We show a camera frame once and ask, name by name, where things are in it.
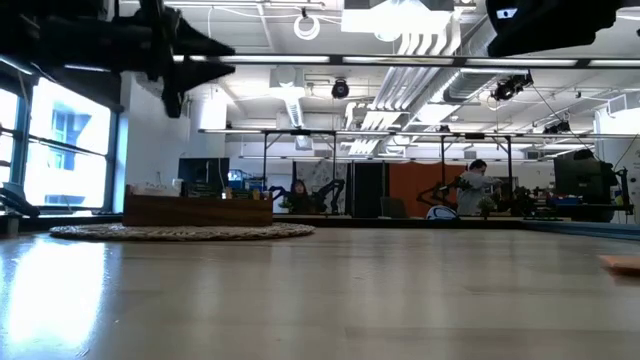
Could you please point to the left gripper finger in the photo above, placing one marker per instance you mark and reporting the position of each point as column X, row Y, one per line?
column 200, row 74
column 190, row 42

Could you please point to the dark blackcurrant tea packet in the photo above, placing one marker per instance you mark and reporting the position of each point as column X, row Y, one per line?
column 197, row 190

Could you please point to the orange mango tea packet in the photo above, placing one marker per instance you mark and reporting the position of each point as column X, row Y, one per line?
column 252, row 193

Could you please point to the black background robot arm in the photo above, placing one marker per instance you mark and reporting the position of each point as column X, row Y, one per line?
column 442, row 192
column 330, row 190

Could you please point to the wooden compartment tea box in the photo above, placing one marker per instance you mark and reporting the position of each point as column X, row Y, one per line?
column 200, row 212

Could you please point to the large window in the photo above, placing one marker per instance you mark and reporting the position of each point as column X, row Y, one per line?
column 65, row 150

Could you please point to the black overhead beam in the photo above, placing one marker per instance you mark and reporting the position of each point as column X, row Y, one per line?
column 336, row 59

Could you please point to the white ceiling light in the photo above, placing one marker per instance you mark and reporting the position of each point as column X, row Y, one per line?
column 395, row 20

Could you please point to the person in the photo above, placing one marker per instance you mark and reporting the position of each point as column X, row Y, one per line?
column 475, row 187
column 299, row 197

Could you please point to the round woven wicker placemat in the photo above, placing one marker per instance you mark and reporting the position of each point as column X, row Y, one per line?
column 175, row 232

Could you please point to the black computer monitor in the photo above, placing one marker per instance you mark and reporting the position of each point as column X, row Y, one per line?
column 582, row 177

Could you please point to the small background potted plant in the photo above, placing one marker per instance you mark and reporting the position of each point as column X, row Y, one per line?
column 486, row 206

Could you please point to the white blue rounded object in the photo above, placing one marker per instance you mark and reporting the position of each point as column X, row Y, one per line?
column 441, row 213

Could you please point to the grey chair back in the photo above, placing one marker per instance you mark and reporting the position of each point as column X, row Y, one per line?
column 393, row 207

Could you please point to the black wall screen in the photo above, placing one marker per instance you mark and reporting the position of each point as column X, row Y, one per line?
column 202, row 170

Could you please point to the black metal rack frame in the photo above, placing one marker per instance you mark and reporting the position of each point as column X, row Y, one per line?
column 300, row 132

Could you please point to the black ceiling camera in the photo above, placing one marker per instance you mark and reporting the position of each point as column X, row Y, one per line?
column 340, row 89

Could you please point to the black angled bracket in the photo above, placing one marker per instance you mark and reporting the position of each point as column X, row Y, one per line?
column 17, row 200

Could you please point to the orange partition wall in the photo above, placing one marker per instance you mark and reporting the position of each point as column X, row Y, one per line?
column 420, row 175

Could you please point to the black aluminium table frame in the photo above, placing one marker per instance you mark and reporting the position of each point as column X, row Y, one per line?
column 400, row 220

